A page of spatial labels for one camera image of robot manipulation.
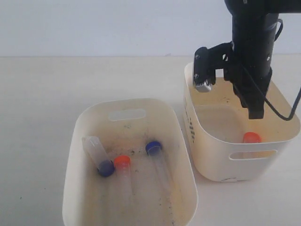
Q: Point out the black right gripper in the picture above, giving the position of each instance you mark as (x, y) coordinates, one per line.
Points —
(246, 59)

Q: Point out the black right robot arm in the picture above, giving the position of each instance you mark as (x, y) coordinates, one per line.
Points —
(260, 7)

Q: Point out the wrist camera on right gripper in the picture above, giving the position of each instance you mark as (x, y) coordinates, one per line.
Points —
(202, 81)

